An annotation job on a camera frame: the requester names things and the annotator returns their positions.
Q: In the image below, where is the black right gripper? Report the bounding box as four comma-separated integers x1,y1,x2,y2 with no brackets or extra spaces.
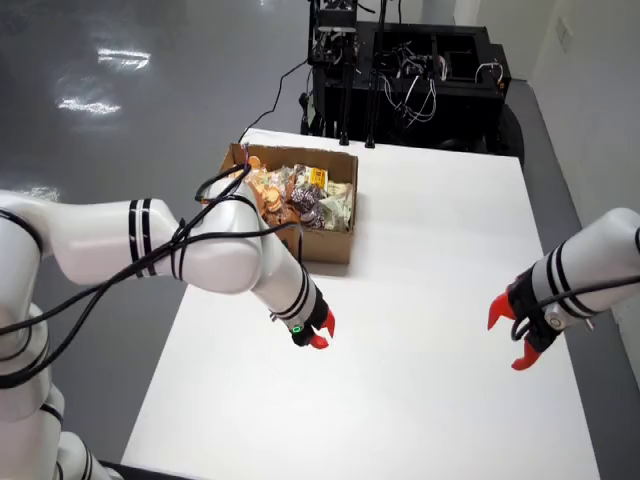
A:
487,272,564,372

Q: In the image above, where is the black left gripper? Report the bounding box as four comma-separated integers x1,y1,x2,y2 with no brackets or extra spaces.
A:
289,299,337,350

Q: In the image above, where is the clear crinkled snack packet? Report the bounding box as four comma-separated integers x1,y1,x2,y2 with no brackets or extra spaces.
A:
263,166,296,190

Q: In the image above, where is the dark speckled cookie packet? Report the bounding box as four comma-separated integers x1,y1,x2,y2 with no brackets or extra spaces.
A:
291,183,326,209
299,205,329,231

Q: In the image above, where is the brown rectangular biscuit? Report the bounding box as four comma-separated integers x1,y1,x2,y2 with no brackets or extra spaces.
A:
267,208,301,227

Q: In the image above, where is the cardboard box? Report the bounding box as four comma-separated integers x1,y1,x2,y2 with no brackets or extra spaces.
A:
219,143,360,265

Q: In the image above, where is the black tripod leg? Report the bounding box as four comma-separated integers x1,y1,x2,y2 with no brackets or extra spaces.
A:
337,62,352,147
363,0,391,150

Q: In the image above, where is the black equipment cart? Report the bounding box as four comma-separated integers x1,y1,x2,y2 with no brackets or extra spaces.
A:
299,22,526,156

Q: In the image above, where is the black sensor rig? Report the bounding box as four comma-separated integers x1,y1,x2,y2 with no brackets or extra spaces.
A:
307,0,359,66

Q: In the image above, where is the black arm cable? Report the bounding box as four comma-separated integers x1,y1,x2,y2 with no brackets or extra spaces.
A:
0,168,306,391
510,273,640,343

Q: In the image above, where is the black floor cable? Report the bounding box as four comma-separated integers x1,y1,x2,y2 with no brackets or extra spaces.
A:
238,57,310,144

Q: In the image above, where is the black aluminium rail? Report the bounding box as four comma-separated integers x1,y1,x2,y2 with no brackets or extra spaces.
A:
92,459,132,480

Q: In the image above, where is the white cable bundle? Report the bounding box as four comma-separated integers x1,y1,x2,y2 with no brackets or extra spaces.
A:
382,44,439,124

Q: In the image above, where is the white cable loop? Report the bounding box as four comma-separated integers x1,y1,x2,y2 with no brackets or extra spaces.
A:
476,61,504,84

